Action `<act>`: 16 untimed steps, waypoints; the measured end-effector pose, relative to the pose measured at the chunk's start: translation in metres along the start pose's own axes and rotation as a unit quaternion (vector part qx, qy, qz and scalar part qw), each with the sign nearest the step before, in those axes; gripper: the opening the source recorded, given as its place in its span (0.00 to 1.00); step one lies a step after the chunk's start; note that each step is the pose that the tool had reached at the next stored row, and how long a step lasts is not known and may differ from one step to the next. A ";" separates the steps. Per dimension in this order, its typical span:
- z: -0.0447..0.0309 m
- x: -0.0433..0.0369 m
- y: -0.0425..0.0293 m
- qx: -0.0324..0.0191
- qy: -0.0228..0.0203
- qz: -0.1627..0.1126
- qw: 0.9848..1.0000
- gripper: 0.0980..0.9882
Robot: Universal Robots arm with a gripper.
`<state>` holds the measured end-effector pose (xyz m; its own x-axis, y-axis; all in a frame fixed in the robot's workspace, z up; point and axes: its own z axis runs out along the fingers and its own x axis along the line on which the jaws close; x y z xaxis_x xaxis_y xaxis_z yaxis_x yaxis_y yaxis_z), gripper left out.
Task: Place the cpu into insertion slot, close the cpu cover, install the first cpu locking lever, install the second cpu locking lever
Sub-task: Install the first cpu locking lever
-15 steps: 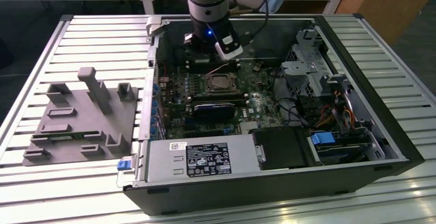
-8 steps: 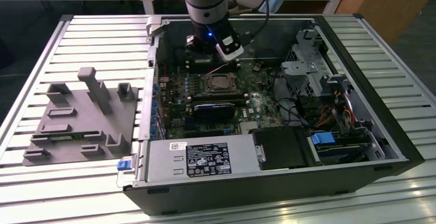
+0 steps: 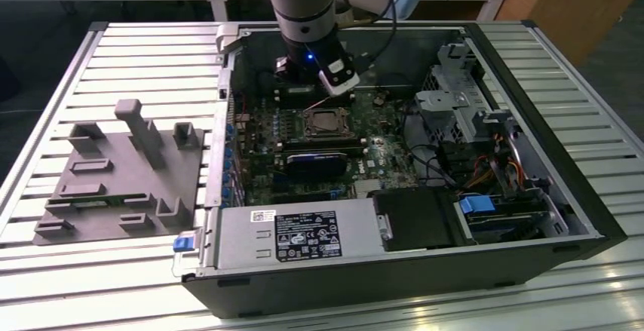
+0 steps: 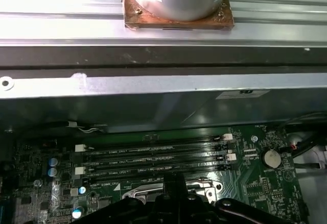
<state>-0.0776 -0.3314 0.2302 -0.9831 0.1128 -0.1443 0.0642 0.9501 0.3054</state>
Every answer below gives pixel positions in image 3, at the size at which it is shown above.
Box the grey power supply unit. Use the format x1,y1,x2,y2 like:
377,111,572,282
198,198,393,271

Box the metal socket cover frame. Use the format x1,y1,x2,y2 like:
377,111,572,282
302,109,350,136

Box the blue disk carrier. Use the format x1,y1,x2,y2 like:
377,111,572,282
457,194,498,217

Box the blue case latch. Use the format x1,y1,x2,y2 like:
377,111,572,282
170,231,200,253

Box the silver green CPU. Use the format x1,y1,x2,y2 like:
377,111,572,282
306,114,342,131

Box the CPU socket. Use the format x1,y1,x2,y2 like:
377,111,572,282
300,107,353,138

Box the black grey PC case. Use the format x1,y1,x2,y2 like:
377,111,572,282
170,20,629,319

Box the grey parts rack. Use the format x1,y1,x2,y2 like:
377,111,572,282
30,98,208,247

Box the silver chipset heatsink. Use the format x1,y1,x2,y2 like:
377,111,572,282
354,180,381,197

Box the thin metal locking lever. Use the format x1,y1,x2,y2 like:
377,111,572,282
304,96,336,113

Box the silver metal drive cage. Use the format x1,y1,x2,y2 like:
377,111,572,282
414,43,510,144

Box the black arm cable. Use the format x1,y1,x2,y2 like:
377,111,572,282
350,0,404,74

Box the black blue graphics card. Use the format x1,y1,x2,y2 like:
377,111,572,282
285,152,349,178

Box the wooden cabinet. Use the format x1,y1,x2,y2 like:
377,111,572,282
494,0,644,65

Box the black plastic drive shroud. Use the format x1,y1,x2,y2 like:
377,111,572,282
372,188,462,253

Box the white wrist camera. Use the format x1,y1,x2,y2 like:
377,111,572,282
317,58,361,97

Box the green motherboard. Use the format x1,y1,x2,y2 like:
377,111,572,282
233,85,421,207

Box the yellow orange power wires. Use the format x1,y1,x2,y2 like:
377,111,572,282
465,149,525,193

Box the silver disk bay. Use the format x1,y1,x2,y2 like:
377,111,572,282
452,187,576,246

